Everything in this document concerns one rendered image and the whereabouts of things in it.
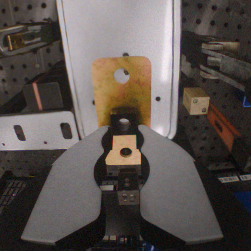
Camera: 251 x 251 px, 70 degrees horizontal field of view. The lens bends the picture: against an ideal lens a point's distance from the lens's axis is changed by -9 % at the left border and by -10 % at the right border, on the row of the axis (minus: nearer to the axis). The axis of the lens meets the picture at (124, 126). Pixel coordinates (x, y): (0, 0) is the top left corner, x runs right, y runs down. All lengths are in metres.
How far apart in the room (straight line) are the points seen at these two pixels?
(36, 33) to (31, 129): 0.23
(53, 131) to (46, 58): 0.34
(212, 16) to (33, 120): 0.62
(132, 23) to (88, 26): 0.08
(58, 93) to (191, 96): 0.27
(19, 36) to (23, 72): 0.47
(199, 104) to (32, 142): 0.39
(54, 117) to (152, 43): 0.25
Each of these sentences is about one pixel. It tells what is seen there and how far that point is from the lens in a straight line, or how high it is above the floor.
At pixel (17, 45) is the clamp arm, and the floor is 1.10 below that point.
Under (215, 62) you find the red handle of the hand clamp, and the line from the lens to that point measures 0.34.
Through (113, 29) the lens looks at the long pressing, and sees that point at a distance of 0.38.
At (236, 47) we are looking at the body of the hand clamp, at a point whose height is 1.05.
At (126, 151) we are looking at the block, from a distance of 0.52.
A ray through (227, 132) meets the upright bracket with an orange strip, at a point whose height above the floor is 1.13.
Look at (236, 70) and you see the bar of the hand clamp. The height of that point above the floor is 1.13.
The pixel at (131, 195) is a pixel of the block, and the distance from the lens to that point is 0.46.
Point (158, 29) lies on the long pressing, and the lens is 0.38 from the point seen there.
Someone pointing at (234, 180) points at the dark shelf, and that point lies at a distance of 0.59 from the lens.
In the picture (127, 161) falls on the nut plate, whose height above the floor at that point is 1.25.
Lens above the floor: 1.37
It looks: 60 degrees down
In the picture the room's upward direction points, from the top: 178 degrees counter-clockwise
